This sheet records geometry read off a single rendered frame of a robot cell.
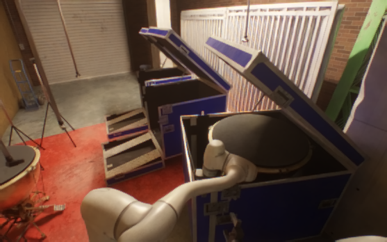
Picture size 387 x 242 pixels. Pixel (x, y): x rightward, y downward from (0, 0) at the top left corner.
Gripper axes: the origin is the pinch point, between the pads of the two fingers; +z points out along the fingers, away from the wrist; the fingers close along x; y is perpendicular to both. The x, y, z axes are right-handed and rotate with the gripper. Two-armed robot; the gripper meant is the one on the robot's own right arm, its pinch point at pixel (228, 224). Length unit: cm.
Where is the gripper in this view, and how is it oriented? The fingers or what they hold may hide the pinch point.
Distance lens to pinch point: 131.6
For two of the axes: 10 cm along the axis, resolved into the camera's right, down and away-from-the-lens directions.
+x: -2.5, 9.4, 2.4
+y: -9.6, -2.1, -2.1
